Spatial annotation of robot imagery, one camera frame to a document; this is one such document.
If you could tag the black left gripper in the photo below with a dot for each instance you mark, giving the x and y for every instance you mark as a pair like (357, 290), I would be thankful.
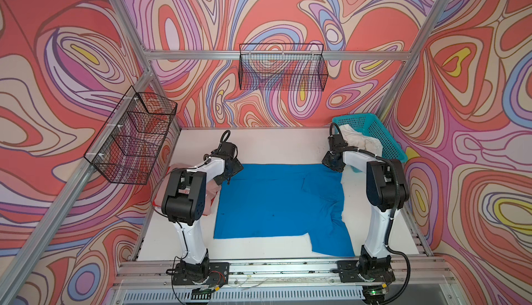
(237, 166)

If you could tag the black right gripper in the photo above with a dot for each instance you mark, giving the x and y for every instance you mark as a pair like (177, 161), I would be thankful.
(327, 161)

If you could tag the blue t shirt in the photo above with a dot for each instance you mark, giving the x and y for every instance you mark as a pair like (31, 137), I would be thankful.
(286, 201)

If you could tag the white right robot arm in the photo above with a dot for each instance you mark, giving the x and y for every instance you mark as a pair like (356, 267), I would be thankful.
(387, 192)

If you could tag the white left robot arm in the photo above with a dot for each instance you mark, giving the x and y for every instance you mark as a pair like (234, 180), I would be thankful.
(183, 205)

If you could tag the pink folded t shirt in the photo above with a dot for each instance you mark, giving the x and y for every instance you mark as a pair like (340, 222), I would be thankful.
(212, 190)

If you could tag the white crumpled t shirt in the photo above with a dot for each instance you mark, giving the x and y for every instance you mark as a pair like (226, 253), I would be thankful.
(364, 142)

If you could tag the teal plastic basket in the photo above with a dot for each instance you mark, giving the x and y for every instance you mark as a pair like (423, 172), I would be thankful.
(370, 125)

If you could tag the black wire basket back wall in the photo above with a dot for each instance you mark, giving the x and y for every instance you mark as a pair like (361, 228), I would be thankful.
(308, 73)

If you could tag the black wire basket wall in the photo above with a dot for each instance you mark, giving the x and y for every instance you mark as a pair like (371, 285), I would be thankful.
(308, 73)
(127, 147)

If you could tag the black wire basket left wall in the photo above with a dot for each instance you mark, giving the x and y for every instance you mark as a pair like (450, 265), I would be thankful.
(127, 147)

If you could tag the aluminium horizontal frame bar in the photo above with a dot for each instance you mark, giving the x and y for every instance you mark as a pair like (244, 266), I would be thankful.
(235, 55)

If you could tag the aluminium right frame post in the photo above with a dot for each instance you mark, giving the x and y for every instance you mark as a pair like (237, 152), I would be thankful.
(427, 27)

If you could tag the aluminium corner frame post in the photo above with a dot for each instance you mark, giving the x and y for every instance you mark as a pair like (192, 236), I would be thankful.
(129, 26)

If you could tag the aluminium left diagonal frame bar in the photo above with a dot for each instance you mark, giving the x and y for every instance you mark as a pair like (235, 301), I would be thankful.
(29, 255)

